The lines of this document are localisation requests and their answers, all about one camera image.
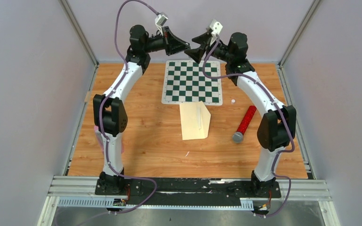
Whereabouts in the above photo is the cream envelope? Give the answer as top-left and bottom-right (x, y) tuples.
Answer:
(179, 101), (211, 140)

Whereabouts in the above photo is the green white chessboard mat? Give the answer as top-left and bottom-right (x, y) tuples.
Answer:
(161, 60), (223, 106)

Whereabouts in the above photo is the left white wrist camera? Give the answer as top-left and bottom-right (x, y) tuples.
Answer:
(155, 12), (168, 36)

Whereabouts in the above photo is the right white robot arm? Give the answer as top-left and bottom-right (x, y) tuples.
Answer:
(185, 31), (296, 197)

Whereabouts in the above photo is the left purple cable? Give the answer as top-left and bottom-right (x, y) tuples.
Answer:
(98, 0), (161, 215)

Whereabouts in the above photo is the red glitter microphone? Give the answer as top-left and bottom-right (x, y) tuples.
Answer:
(232, 105), (257, 144)

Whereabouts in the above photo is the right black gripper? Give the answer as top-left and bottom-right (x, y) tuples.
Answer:
(184, 32), (233, 64)

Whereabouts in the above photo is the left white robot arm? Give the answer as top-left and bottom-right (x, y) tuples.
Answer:
(93, 24), (190, 195)

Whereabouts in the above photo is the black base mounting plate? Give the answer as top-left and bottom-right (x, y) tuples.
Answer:
(95, 178), (281, 206)

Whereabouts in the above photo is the aluminium frame rail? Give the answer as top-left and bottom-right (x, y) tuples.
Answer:
(37, 176), (340, 226)

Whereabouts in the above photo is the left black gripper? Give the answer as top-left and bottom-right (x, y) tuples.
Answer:
(143, 27), (190, 57)

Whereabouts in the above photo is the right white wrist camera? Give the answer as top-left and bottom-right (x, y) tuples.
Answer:
(206, 19), (223, 46)

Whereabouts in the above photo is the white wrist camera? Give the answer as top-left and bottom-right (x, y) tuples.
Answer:
(155, 12), (168, 36)
(206, 19), (223, 46)

